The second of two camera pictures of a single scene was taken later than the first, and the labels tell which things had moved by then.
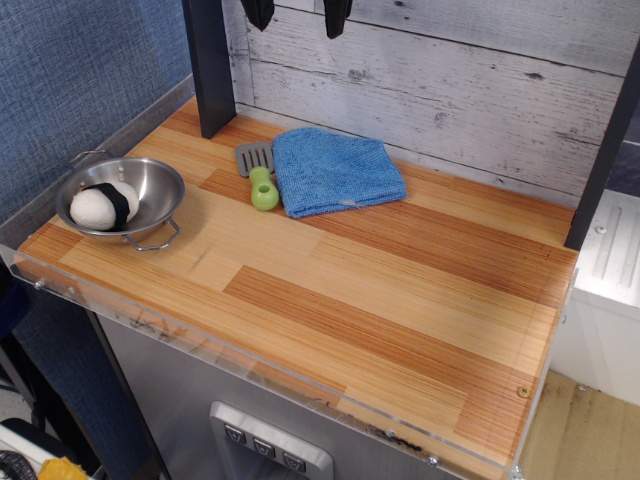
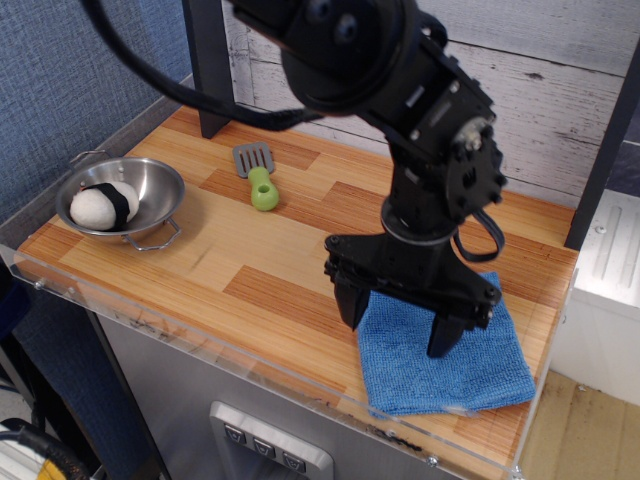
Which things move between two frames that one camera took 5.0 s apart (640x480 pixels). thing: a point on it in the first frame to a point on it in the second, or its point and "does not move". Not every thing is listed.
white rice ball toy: (104, 206) does not move
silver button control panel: (248, 448) does not move
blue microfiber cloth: (321, 170) to (484, 368)
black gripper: (336, 11) to (436, 273)
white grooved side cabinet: (599, 344) does not move
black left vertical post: (207, 42) does not move
